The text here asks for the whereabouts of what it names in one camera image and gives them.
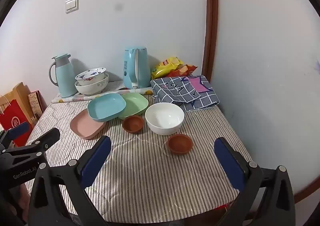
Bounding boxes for patterned dark red book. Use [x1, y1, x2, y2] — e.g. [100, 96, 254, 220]
[28, 91, 47, 119]

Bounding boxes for white wall light switch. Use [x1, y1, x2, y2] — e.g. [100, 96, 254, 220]
[65, 0, 79, 14]

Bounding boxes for red paper shopping bag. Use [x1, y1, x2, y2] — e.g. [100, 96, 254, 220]
[1, 99, 32, 147]

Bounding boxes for large white porcelain bowl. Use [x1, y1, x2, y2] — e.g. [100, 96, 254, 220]
[75, 74, 108, 95]

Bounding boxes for blue square plate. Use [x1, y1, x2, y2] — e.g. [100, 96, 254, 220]
[87, 93, 126, 123]

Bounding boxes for fruit patterned oilcloth mat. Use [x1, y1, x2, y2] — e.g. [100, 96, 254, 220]
[51, 87, 153, 104]

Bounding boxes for light blue electric kettle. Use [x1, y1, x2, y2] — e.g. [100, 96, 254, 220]
[123, 47, 151, 89]

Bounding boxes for grey checked folded cloth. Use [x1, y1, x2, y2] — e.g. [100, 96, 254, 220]
[150, 75, 220, 112]

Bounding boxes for white ceramic bowl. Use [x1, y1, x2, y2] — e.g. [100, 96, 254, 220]
[145, 102, 185, 136]

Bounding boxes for blue patterned porcelain bowl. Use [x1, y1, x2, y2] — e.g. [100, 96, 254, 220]
[75, 67, 106, 86]

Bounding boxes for light blue thermos jug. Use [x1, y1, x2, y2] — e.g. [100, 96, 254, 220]
[49, 54, 77, 98]

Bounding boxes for brown wooden door frame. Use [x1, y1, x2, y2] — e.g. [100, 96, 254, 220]
[201, 0, 219, 81]

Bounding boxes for brown cardboard box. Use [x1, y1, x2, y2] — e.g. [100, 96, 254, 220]
[1, 82, 37, 128]

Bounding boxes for yellow chips bag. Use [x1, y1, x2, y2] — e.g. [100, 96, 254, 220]
[151, 57, 183, 80]

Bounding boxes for pink square plate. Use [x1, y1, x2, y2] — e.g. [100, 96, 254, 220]
[70, 109, 106, 140]

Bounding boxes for striped quilted table cover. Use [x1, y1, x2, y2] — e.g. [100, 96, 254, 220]
[24, 93, 253, 224]

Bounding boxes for small brown bowl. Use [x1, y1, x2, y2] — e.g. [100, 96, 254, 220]
[122, 115, 144, 134]
[167, 134, 193, 155]

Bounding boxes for green square plate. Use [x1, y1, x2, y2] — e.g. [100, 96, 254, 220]
[118, 93, 149, 120]

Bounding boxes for orange red snack bag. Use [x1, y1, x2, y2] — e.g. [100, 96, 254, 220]
[167, 65, 197, 77]

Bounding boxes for left hand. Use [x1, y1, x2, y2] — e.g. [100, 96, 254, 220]
[9, 183, 30, 222]

